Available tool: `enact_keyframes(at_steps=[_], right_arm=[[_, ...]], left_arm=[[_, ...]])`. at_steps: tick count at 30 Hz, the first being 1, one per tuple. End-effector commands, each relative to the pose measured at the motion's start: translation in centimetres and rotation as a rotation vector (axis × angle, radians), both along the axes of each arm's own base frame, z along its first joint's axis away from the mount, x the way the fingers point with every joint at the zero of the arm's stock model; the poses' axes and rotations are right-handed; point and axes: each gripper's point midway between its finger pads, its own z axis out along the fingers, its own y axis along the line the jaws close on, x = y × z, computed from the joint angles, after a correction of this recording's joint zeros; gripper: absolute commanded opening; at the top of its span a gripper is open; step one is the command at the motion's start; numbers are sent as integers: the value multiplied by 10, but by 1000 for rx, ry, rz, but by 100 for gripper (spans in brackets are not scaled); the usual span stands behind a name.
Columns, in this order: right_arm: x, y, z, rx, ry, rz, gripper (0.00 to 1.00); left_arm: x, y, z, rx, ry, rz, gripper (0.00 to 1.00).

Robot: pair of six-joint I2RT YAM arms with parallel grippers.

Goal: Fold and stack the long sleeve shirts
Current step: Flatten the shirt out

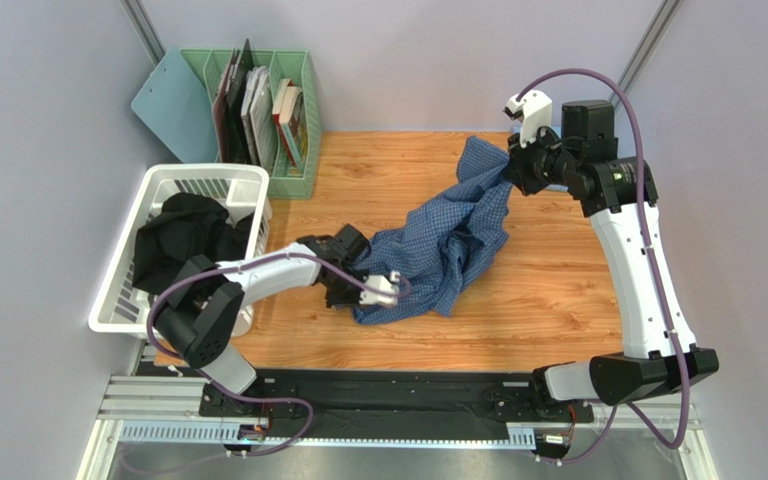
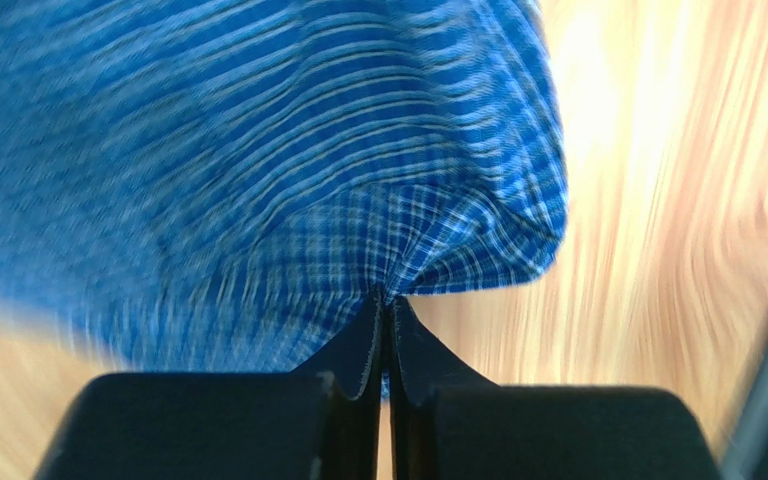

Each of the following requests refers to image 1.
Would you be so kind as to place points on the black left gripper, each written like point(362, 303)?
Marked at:
point(353, 299)

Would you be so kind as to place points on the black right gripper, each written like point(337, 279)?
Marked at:
point(517, 168)

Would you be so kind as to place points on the blue checked long sleeve shirt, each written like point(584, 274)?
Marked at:
point(448, 242)

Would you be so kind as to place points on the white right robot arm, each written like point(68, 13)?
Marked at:
point(619, 199)

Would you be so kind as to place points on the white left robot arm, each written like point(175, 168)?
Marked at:
point(197, 315)

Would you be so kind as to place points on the white plastic laundry basket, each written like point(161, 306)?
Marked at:
point(242, 189)

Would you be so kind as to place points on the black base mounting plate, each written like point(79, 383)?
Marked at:
point(393, 405)

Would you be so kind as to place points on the dark brown folder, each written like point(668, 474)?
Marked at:
point(227, 106)

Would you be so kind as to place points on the white paper folder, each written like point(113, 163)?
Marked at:
point(256, 116)

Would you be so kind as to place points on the black shirt in basket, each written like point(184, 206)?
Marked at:
point(188, 225)

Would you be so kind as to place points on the green plastic file rack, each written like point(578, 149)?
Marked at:
point(297, 66)

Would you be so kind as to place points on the red spine book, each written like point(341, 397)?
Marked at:
point(289, 114)

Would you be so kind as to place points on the light blue clipboard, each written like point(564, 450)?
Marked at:
point(174, 105)

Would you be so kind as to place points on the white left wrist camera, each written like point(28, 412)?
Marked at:
point(381, 290)

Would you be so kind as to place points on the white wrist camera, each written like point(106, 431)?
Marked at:
point(533, 110)
point(381, 290)

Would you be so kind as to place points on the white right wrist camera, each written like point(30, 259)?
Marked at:
point(533, 110)

